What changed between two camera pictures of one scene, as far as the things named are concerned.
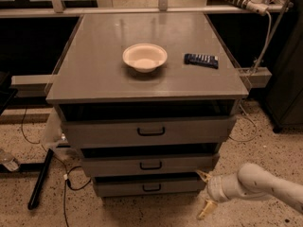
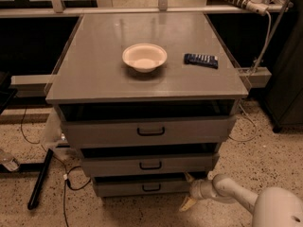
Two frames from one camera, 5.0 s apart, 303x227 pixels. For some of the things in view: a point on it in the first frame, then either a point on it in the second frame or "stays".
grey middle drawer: x=132 y=165 stays
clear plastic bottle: x=8 y=161 stays
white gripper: x=215 y=189 -> x=198 y=188
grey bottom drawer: x=150 y=185 stays
